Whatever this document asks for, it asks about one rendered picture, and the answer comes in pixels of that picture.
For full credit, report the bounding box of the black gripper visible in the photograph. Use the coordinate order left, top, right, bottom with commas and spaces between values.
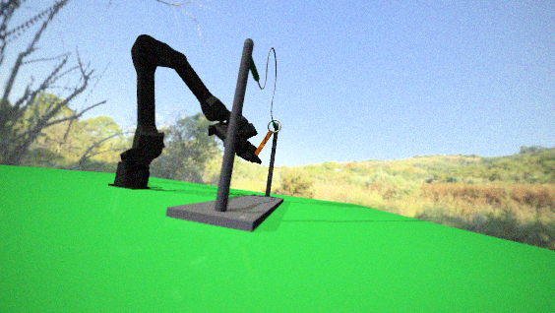
221, 131, 262, 164

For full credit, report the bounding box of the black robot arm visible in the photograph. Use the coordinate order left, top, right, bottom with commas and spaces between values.
108, 34, 230, 190

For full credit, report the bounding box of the orange handle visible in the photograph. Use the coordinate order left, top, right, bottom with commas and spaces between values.
255, 119, 281, 156

